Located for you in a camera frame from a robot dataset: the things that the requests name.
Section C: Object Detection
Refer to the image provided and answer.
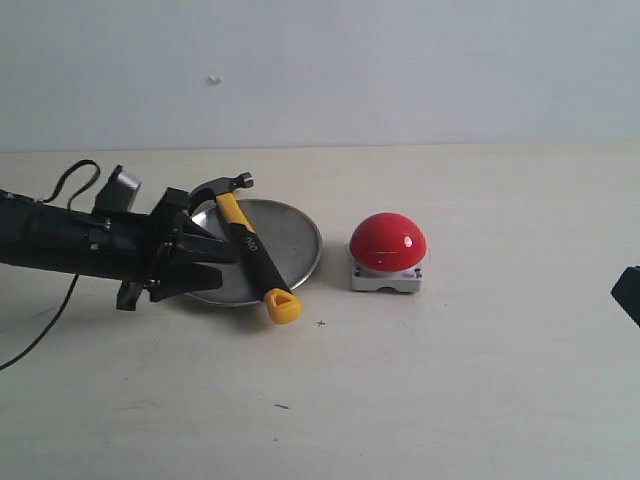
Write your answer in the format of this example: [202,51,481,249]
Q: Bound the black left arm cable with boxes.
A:
[0,158,102,372]

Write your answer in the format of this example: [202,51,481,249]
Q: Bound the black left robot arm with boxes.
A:
[1,188,239,311]

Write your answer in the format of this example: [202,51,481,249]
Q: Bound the yellow black claw hammer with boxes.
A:
[189,172,302,325]

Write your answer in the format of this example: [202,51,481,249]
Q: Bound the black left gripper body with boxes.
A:
[116,187,189,311]

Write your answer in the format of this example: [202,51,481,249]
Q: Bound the round stainless steel plate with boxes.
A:
[189,199,322,307]

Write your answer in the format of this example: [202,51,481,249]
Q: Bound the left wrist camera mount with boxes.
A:
[93,165,142,212]

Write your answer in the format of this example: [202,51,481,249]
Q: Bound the red dome push button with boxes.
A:
[348,212,428,294]

